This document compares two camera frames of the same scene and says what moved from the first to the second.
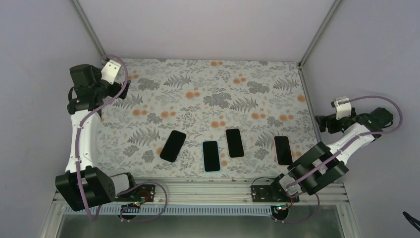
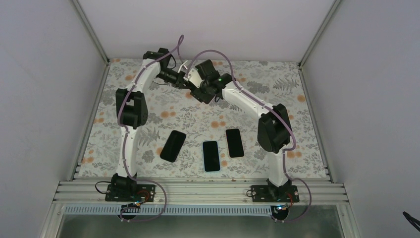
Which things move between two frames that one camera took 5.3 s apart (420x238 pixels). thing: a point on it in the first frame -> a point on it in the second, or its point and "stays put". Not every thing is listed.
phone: x=211 y=156 stays put
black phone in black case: x=173 y=146 stays put
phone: x=235 y=144 stays put
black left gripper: x=116 y=91 -> x=181 y=82
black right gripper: x=333 y=129 -> x=202 y=96
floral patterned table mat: x=184 y=118 stays put
